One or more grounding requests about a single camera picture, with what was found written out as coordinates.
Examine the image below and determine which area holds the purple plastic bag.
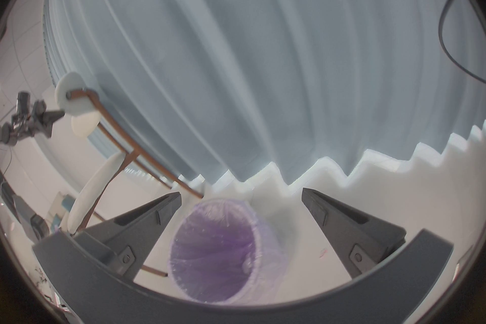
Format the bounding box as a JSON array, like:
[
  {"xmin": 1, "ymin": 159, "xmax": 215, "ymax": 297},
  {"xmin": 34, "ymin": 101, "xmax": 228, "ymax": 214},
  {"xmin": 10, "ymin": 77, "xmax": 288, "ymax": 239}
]
[{"xmin": 168, "ymin": 198, "xmax": 289, "ymax": 306}]

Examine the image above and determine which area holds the black cable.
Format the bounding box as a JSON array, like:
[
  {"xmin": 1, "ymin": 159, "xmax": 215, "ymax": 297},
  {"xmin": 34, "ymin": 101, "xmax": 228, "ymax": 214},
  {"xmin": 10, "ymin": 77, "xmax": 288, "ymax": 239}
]
[{"xmin": 438, "ymin": 0, "xmax": 486, "ymax": 83}]

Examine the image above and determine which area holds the white trash bin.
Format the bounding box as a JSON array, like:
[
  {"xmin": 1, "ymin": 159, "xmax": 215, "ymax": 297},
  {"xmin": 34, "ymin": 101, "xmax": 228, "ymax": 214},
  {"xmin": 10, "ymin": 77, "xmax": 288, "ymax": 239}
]
[{"xmin": 171, "ymin": 201, "xmax": 285, "ymax": 304}]

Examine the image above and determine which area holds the pale blue curtain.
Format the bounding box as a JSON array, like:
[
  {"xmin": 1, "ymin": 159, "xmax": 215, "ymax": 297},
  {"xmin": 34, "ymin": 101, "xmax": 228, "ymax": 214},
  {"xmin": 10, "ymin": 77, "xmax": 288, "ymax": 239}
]
[{"xmin": 44, "ymin": 0, "xmax": 486, "ymax": 198}]

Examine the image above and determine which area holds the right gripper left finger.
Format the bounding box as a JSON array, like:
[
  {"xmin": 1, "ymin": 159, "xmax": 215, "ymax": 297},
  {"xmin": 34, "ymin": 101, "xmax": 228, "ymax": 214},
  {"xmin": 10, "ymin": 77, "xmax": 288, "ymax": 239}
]
[{"xmin": 73, "ymin": 191, "xmax": 182, "ymax": 284}]

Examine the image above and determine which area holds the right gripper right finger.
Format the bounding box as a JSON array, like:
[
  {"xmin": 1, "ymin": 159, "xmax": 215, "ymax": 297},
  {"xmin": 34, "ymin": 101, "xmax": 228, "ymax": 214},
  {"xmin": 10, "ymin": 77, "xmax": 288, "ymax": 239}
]
[{"xmin": 302, "ymin": 188, "xmax": 407, "ymax": 280}]

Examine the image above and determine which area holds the white cushioned wooden chair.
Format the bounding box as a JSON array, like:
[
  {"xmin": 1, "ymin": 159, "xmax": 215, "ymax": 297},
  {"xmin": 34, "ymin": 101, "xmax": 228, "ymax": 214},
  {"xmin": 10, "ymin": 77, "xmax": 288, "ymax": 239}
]
[{"xmin": 55, "ymin": 72, "xmax": 206, "ymax": 277}]

